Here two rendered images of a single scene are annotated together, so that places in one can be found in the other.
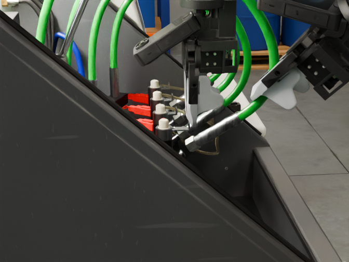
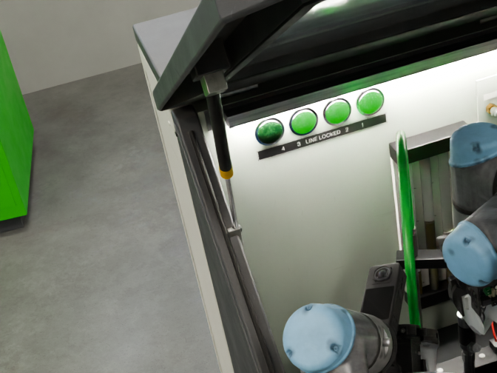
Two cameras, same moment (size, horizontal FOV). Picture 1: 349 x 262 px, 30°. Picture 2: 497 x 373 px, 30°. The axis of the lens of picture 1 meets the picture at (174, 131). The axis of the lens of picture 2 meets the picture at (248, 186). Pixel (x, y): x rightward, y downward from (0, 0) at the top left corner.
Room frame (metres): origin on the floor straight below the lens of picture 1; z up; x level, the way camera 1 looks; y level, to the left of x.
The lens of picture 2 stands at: (0.62, -1.06, 2.12)
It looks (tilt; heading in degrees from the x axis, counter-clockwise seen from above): 32 degrees down; 85
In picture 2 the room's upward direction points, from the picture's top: 11 degrees counter-clockwise
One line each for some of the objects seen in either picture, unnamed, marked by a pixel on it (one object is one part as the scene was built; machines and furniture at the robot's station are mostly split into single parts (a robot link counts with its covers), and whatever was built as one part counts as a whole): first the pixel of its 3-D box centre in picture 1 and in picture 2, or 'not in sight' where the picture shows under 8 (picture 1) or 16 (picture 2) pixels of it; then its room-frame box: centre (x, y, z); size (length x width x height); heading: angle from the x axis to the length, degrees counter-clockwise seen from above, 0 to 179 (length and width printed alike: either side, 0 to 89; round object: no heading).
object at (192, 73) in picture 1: (192, 76); (464, 289); (1.00, -0.03, 1.21); 0.05 x 0.02 x 0.09; 5
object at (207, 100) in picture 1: (205, 102); (476, 320); (1.01, -0.05, 1.16); 0.06 x 0.03 x 0.09; 95
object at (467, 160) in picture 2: not in sight; (481, 168); (1.02, -0.05, 1.43); 0.09 x 0.08 x 0.11; 123
